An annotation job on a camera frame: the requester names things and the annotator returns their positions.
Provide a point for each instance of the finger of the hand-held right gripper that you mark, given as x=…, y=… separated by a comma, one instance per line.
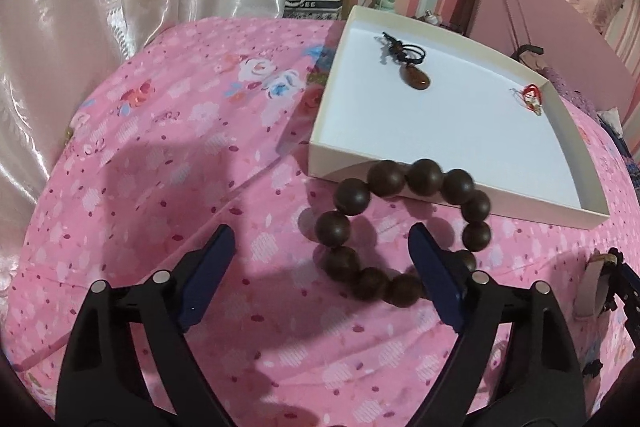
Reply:
x=594, y=367
x=625, y=279

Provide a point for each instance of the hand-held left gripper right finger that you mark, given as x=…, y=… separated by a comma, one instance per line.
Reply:
x=435, y=267

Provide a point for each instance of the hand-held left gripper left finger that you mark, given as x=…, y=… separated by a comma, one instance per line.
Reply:
x=210, y=272

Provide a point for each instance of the white cardboard box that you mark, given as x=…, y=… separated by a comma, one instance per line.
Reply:
x=450, y=132

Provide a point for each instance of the pink floral bed sheet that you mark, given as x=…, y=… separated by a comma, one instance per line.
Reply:
x=150, y=157

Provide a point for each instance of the blue plaid clothing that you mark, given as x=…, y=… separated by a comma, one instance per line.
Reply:
x=620, y=142

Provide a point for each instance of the purple dotted pillow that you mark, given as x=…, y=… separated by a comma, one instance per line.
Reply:
x=570, y=89

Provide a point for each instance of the dark clothing on headboard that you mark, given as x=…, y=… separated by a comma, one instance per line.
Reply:
x=527, y=51

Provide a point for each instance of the pink headboard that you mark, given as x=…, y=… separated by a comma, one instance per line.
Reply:
x=550, y=7

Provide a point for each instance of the white satin curtain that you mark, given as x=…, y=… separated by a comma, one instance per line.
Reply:
x=100, y=7

